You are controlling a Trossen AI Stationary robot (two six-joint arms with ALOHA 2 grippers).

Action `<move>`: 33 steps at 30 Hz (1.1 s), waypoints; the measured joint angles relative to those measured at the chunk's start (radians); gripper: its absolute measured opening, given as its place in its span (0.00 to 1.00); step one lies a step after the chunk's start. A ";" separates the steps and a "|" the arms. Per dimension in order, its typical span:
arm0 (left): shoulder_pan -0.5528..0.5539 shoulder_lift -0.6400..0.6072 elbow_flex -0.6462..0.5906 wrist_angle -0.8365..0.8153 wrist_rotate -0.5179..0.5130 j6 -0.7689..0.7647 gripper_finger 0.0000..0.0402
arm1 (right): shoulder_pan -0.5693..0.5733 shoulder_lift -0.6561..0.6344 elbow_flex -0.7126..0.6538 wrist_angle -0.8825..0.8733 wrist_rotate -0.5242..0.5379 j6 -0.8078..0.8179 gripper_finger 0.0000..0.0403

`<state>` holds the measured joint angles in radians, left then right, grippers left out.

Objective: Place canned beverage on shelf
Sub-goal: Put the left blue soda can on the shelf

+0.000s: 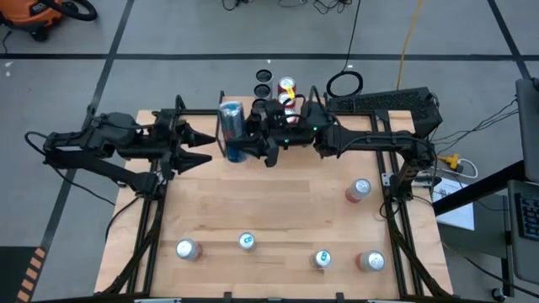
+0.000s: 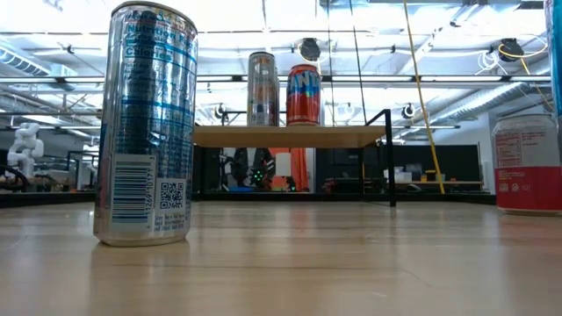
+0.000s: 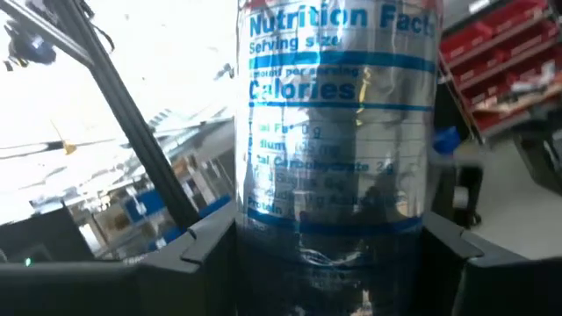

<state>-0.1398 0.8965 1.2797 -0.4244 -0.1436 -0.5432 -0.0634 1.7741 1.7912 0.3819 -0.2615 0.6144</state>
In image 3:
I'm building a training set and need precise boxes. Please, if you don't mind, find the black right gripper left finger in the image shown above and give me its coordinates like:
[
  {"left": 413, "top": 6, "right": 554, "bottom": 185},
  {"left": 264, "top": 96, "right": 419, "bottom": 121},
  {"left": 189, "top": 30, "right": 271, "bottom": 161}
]
[{"left": 0, "top": 201, "right": 241, "bottom": 316}]

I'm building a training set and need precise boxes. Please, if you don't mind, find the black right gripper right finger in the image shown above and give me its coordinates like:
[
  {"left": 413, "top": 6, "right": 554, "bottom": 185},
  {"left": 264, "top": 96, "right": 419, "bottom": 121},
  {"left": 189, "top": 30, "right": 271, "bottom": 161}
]
[{"left": 415, "top": 211, "right": 562, "bottom": 316}]

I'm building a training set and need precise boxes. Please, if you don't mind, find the silver blue slim energy can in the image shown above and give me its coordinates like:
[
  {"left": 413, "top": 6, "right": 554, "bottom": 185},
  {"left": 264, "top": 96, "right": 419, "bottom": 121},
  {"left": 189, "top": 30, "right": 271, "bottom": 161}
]
[{"left": 234, "top": 0, "right": 443, "bottom": 316}]

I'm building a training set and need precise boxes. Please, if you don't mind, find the blue object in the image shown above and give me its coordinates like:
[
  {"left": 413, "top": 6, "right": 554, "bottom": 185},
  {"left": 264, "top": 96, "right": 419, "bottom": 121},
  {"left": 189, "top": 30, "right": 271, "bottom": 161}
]
[{"left": 432, "top": 126, "right": 462, "bottom": 155}]

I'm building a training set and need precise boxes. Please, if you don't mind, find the red storage bin rack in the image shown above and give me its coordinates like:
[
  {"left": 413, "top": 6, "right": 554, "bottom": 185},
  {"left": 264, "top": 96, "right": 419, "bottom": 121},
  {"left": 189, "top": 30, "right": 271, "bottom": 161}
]
[{"left": 438, "top": 0, "right": 562, "bottom": 141}]

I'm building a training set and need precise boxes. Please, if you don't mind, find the black mounted camera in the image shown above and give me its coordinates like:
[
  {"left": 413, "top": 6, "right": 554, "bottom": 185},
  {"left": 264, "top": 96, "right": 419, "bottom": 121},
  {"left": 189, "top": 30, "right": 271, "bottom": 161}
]
[{"left": 2, "top": 21, "right": 58, "bottom": 71}]

